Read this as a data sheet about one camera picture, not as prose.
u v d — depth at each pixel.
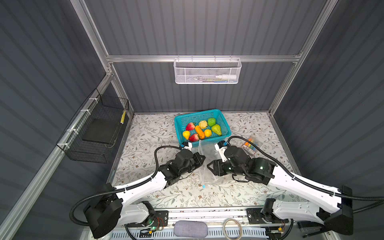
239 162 0.52
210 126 1.08
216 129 1.04
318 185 0.43
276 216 0.62
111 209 0.40
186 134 1.04
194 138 1.01
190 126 1.08
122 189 0.44
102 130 0.71
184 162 0.60
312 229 0.69
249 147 0.66
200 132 1.05
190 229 0.68
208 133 1.03
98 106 0.80
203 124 1.06
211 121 1.07
